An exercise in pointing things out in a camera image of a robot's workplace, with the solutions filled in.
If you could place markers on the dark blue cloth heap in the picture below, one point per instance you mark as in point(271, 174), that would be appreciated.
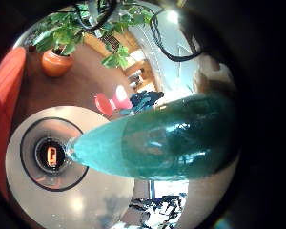
point(146, 98)

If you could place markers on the pink chair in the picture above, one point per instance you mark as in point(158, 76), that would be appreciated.
point(122, 98)

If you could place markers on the red chair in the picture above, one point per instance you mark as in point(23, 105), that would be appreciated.
point(104, 104)

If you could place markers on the green leafy plant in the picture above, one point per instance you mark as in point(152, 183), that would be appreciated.
point(63, 31)

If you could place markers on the orange sofa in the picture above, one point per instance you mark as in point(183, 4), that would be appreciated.
point(3, 105)

